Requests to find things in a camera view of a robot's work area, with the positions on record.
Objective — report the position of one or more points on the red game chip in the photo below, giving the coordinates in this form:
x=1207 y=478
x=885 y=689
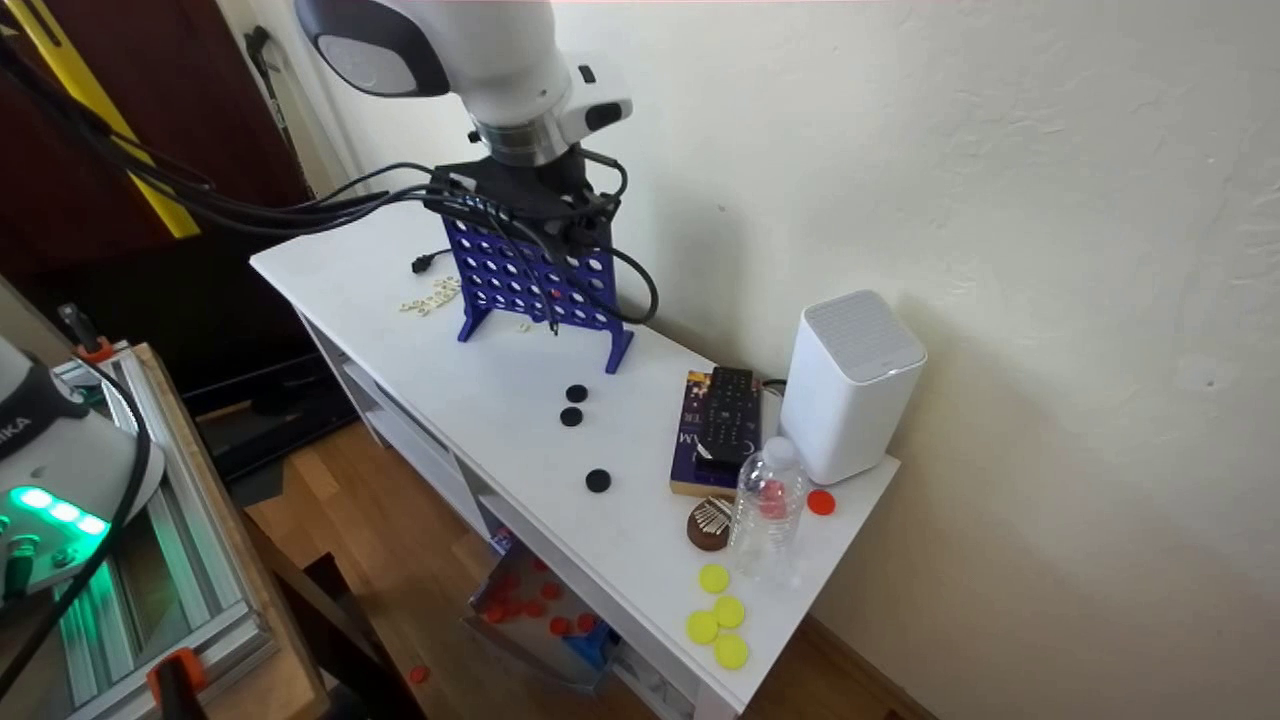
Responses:
x=416 y=679
x=822 y=501
x=771 y=501

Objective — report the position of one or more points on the dark brown door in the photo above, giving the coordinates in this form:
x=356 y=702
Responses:
x=43 y=241

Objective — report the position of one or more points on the black game chip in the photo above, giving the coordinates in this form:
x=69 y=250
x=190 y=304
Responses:
x=571 y=417
x=598 y=478
x=579 y=392

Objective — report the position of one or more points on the white robot base green light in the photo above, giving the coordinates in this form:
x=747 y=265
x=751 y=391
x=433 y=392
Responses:
x=67 y=466

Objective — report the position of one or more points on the white shelf table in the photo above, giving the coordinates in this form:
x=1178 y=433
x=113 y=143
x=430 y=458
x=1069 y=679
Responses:
x=440 y=360

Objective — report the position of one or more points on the yellow black strip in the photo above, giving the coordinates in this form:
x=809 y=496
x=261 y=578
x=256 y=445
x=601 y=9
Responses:
x=81 y=82

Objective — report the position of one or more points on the brown round jar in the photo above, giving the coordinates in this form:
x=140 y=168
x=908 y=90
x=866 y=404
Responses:
x=705 y=527

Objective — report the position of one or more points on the white plastic bin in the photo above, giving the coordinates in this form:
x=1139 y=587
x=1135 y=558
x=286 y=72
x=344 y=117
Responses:
x=852 y=400

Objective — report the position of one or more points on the clear plastic cup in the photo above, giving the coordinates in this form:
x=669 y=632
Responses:
x=772 y=527

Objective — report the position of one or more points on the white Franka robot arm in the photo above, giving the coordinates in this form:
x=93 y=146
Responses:
x=495 y=53

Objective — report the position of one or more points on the aluminium rail workbench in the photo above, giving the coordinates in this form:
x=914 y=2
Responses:
x=186 y=587

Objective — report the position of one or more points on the yellow game chip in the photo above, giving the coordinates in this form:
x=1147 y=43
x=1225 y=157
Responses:
x=701 y=626
x=712 y=578
x=729 y=611
x=729 y=653

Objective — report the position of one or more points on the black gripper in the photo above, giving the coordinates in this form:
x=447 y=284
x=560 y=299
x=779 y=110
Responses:
x=546 y=174

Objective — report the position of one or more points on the blue connect four gameboard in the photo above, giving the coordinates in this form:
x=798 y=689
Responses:
x=534 y=284

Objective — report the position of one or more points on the dark patterned small box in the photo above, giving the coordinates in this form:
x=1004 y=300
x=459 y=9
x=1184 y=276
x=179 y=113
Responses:
x=687 y=445

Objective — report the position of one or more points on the black remote control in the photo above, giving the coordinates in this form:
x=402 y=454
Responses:
x=729 y=415

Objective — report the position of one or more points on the game box with red chips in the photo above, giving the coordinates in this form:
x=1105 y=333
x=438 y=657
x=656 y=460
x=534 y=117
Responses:
x=534 y=614

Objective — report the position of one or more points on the orange black clamp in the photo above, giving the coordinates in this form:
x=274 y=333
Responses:
x=96 y=348
x=179 y=673

